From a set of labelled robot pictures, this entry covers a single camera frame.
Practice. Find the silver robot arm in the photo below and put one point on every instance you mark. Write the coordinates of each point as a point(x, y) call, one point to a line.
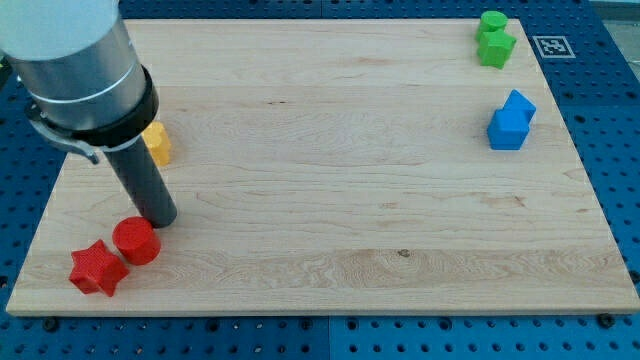
point(80, 67)

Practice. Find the blue cube block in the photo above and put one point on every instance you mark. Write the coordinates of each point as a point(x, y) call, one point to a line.
point(518, 102)

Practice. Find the wooden board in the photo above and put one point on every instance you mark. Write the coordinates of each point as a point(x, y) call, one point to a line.
point(340, 167)

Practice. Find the yellow block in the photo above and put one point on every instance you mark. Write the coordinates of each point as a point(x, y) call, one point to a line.
point(158, 143)

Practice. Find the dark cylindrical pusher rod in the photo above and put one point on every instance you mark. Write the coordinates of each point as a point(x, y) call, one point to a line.
point(140, 177)

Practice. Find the blue pentagon block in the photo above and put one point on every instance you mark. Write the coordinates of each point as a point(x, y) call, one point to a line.
point(508, 129)

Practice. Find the red cylinder block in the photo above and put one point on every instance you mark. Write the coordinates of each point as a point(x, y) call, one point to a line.
point(136, 240)

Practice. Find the green star block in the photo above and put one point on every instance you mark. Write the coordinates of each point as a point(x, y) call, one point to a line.
point(495, 48)

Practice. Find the green cylinder block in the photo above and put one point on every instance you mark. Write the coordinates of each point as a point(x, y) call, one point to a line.
point(491, 21)

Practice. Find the red star block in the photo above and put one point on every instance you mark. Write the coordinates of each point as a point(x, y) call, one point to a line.
point(97, 269)

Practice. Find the fiducial marker tag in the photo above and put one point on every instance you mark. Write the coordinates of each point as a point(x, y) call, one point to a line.
point(553, 47)

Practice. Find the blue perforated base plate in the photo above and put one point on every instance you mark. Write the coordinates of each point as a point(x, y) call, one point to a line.
point(598, 95)

